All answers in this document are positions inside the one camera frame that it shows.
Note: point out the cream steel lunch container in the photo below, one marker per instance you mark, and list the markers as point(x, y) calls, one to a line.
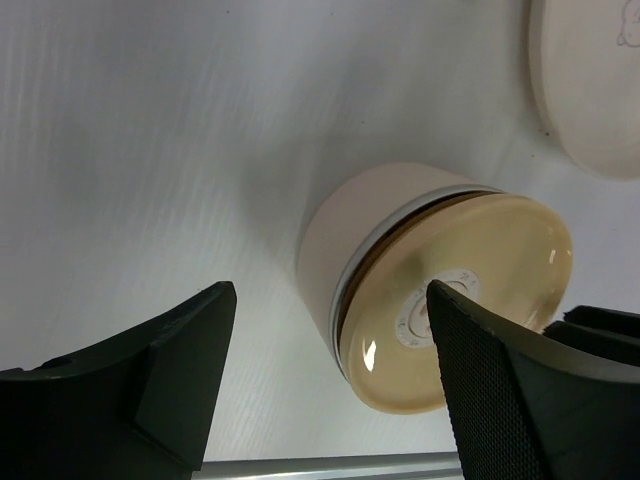
point(354, 222)

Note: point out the aluminium mounting rail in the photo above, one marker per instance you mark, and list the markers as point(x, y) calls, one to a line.
point(390, 466)

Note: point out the beige round lid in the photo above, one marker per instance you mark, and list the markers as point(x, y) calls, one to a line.
point(502, 254)

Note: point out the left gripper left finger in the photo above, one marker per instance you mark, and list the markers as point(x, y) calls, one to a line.
point(137, 405)

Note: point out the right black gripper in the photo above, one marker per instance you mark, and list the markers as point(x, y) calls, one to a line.
point(605, 333)

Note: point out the cream ceramic plate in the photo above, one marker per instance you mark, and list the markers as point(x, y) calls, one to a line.
point(584, 69)

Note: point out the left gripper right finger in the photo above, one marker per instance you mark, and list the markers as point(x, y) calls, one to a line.
point(523, 406)

